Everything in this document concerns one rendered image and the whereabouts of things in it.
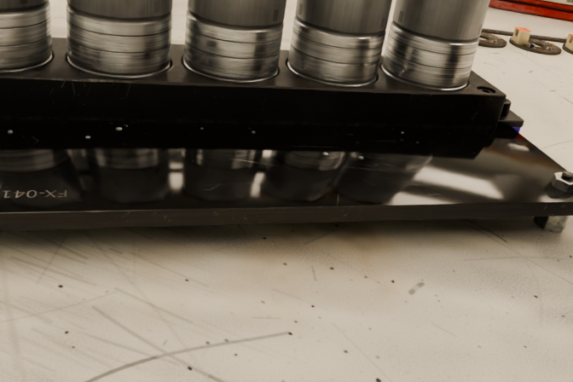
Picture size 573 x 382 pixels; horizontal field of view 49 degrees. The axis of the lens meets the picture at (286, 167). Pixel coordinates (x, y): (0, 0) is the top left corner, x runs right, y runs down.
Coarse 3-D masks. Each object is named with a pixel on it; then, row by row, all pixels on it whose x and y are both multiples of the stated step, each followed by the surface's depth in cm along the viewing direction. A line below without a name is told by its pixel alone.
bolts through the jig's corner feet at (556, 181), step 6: (558, 174) 15; (564, 174) 15; (570, 174) 15; (552, 180) 15; (558, 180) 15; (564, 180) 15; (570, 180) 15; (558, 186) 15; (564, 186) 15; (570, 186) 15; (570, 192) 15
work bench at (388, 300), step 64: (64, 0) 27; (512, 64) 28; (0, 256) 12; (64, 256) 12; (128, 256) 12; (192, 256) 12; (256, 256) 13; (320, 256) 13; (384, 256) 13; (448, 256) 14; (512, 256) 14; (0, 320) 10; (64, 320) 10; (128, 320) 11; (192, 320) 11; (256, 320) 11; (320, 320) 11; (384, 320) 11; (448, 320) 12; (512, 320) 12
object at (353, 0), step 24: (312, 0) 15; (336, 0) 15; (360, 0) 15; (384, 0) 15; (312, 24) 16; (336, 24) 15; (360, 24) 15; (384, 24) 16; (312, 48) 16; (336, 48) 16; (360, 48) 16; (312, 72) 16; (336, 72) 16; (360, 72) 16
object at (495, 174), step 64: (0, 128) 14; (64, 128) 14; (128, 128) 14; (192, 128) 15; (256, 128) 15; (320, 128) 16; (384, 128) 17; (448, 128) 17; (512, 128) 18; (0, 192) 11; (64, 192) 12; (128, 192) 12; (192, 192) 12; (256, 192) 13; (320, 192) 13; (384, 192) 13; (448, 192) 14; (512, 192) 14
